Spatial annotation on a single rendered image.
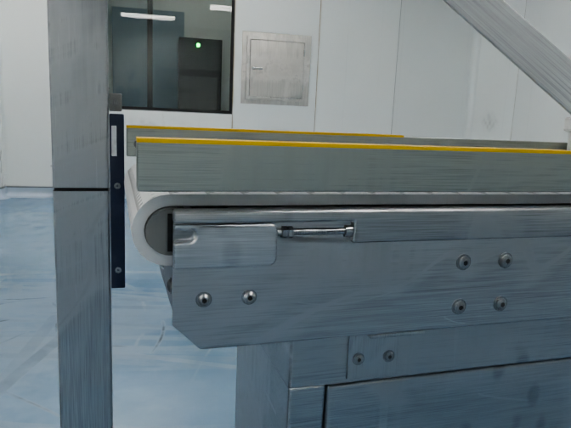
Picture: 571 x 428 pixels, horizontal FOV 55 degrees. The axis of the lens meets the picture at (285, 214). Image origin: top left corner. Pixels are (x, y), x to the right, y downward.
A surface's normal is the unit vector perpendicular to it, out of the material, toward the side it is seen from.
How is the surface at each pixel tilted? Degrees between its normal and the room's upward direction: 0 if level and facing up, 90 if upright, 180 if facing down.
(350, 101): 90
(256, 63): 90
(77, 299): 90
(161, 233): 90
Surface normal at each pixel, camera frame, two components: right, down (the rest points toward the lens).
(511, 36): -0.28, 0.11
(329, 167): 0.29, 0.18
